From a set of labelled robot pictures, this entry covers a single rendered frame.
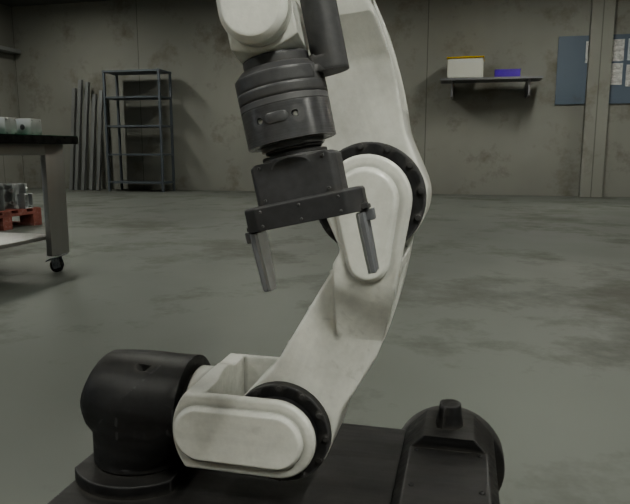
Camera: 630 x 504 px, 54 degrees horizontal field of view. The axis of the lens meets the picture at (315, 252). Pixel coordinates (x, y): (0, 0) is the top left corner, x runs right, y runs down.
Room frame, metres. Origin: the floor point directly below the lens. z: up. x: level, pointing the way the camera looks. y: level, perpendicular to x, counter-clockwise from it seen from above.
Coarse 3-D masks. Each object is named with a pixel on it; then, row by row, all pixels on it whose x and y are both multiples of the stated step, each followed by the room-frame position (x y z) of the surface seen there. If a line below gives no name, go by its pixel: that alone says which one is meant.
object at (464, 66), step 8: (464, 56) 9.06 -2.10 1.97; (472, 56) 9.03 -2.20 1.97; (480, 56) 9.00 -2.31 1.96; (448, 64) 9.12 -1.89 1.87; (456, 64) 9.09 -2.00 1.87; (464, 64) 9.06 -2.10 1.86; (472, 64) 9.04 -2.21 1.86; (480, 64) 9.01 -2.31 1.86; (448, 72) 9.12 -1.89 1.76; (456, 72) 9.09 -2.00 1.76; (464, 72) 9.06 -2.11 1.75; (472, 72) 9.04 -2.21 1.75; (480, 72) 9.01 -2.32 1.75
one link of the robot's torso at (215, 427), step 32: (192, 384) 0.87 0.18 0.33; (224, 384) 0.89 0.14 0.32; (192, 416) 0.81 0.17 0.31; (224, 416) 0.80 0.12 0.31; (256, 416) 0.79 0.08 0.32; (288, 416) 0.79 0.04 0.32; (192, 448) 0.81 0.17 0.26; (224, 448) 0.80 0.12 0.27; (256, 448) 0.79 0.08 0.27; (288, 448) 0.78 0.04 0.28
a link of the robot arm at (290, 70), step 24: (312, 0) 0.61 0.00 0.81; (312, 24) 0.61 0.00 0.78; (336, 24) 0.61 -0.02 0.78; (240, 48) 0.60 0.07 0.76; (264, 48) 0.60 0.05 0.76; (288, 48) 0.60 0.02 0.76; (312, 48) 0.61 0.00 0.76; (336, 48) 0.60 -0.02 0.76; (264, 72) 0.59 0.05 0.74; (288, 72) 0.59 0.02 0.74; (312, 72) 0.60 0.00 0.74; (336, 72) 0.63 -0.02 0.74; (240, 96) 0.61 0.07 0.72; (264, 96) 0.59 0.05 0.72
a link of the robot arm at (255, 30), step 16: (224, 0) 0.58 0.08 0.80; (240, 0) 0.58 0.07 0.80; (256, 0) 0.58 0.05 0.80; (272, 0) 0.57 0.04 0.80; (288, 0) 0.58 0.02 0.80; (224, 16) 0.58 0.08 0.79; (240, 16) 0.58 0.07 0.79; (256, 16) 0.58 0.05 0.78; (272, 16) 0.57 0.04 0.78; (288, 16) 0.58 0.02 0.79; (240, 32) 0.58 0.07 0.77; (256, 32) 0.57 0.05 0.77; (272, 32) 0.58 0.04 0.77
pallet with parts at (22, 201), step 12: (0, 192) 5.27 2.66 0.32; (12, 192) 5.46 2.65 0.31; (24, 192) 5.55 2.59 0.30; (0, 204) 5.25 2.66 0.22; (12, 204) 5.45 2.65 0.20; (24, 204) 5.48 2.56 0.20; (0, 216) 5.18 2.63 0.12; (12, 216) 5.32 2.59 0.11; (24, 216) 5.59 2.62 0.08; (36, 216) 5.60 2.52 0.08; (0, 228) 5.21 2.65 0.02; (12, 228) 5.30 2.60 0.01
